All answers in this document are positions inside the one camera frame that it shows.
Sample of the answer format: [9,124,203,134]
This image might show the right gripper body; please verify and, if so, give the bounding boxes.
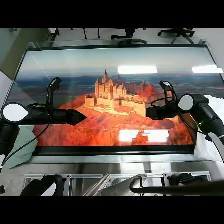
[145,103,180,121]

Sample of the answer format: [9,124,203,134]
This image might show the silver frame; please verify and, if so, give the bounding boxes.
[23,154,214,197]

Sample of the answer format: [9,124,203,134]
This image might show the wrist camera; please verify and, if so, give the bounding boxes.
[159,79,178,108]
[45,77,63,111]

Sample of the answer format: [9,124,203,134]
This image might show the white garment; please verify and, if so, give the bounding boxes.
[194,94,224,164]

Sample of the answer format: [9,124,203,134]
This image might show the black cable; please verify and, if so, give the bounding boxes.
[1,121,53,166]

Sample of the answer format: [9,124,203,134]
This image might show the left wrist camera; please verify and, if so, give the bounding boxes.
[45,77,63,111]

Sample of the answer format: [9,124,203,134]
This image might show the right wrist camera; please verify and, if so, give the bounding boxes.
[159,79,178,108]

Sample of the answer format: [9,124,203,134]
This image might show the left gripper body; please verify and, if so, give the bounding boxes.
[49,108,76,126]

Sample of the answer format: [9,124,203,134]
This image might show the black office chair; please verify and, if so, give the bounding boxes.
[110,27,148,46]
[157,27,196,45]

